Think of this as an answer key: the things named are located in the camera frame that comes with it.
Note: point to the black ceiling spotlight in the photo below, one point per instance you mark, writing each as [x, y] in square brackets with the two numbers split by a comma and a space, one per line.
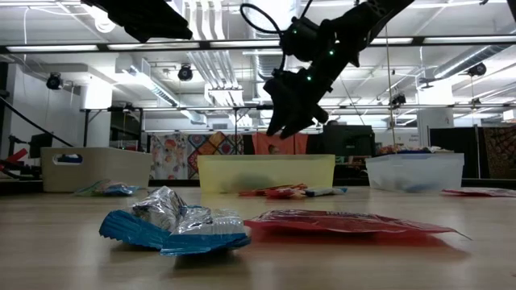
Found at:
[54, 81]
[477, 69]
[398, 100]
[185, 73]

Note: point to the silver ribbed ceiling duct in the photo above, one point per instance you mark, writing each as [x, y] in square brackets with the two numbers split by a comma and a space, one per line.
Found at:
[463, 64]
[268, 60]

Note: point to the clear plastic bin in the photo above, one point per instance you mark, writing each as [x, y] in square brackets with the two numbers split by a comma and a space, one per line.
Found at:
[415, 169]

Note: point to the yellow plastic bin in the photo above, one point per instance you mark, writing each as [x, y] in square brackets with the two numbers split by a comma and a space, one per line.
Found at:
[282, 169]

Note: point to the small black monitor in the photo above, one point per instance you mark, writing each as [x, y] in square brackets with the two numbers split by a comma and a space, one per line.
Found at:
[40, 145]

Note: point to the white light strip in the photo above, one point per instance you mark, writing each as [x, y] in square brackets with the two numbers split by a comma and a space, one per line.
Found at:
[242, 43]
[467, 39]
[161, 45]
[391, 41]
[44, 48]

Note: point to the red candy pack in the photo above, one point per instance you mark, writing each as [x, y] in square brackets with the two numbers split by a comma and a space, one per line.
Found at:
[342, 223]
[278, 192]

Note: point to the black aluminium table frame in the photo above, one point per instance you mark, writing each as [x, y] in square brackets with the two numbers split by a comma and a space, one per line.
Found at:
[205, 43]

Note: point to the black metal stand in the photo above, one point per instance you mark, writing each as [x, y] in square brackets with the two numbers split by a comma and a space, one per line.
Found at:
[86, 129]

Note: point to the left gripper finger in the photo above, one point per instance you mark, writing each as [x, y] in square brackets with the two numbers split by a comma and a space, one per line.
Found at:
[165, 28]

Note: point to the floral hanging cloth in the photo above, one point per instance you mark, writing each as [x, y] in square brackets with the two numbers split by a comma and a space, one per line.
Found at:
[169, 157]

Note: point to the colourful geometric quilt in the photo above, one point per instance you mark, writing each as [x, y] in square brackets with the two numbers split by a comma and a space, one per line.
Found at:
[213, 145]

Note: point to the large black monitor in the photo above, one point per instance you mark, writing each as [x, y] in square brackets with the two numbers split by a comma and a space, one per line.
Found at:
[346, 141]

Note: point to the white pillar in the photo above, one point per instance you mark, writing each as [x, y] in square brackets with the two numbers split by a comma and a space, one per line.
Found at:
[435, 118]

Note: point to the brown patterned cloth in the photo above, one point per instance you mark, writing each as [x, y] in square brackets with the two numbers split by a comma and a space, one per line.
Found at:
[502, 153]

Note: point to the black partition panel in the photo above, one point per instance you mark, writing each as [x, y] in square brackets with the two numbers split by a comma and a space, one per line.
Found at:
[455, 141]

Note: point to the person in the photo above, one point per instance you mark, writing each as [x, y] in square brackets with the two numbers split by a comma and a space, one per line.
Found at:
[331, 123]
[275, 150]

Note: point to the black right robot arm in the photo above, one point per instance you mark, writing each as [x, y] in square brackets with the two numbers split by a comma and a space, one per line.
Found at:
[363, 20]

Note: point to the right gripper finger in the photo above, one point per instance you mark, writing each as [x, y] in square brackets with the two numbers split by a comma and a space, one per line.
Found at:
[278, 117]
[300, 121]

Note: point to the orange hanging cloth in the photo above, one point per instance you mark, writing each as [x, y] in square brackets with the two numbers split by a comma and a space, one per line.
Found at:
[262, 147]

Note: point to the blue gummy candy pack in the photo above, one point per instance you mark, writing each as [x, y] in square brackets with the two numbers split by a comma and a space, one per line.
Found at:
[109, 189]

